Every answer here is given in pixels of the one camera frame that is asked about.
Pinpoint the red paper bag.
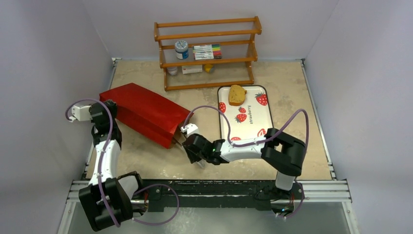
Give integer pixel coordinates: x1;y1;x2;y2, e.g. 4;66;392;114
99;83;190;149

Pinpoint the strawberry print white tray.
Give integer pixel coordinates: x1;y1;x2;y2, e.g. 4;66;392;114
217;85;274;143

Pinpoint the yellow fake bread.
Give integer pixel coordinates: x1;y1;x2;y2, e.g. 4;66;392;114
228;85;247;106

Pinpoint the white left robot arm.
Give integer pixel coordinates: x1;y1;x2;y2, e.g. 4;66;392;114
71;100;145;232

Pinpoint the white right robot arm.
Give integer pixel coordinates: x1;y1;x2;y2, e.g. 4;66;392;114
182;128;308;198

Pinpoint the small white box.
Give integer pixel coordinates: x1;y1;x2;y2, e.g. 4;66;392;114
181;65;203;75

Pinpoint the small white bottle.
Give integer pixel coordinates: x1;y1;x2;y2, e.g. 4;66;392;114
167;66;178;76

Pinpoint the small yellow cube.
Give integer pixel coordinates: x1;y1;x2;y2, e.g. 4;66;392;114
204;64;214;73

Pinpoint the orange wooden shelf rack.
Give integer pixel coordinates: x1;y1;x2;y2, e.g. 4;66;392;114
153;16;262;91

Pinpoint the pack of coloured markers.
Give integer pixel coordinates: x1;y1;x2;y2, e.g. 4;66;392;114
192;44;222;60

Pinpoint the blue label white jar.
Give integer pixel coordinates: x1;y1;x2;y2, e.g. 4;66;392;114
174;40;188;59

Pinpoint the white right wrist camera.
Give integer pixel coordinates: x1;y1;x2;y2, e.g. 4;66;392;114
181;123;200;137

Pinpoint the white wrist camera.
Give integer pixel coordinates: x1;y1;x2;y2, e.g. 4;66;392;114
181;123;200;137
68;104;92;122

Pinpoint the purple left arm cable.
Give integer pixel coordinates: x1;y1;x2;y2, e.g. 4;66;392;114
65;98;122;228

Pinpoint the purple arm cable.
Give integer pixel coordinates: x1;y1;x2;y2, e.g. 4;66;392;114
182;105;310;220
65;98;122;228

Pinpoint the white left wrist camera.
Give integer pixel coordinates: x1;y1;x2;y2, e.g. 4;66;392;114
68;104;92;122

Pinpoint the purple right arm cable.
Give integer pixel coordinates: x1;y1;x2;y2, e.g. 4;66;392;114
182;105;310;220

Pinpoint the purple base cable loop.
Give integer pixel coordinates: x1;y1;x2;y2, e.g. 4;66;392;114
124;184;180;227

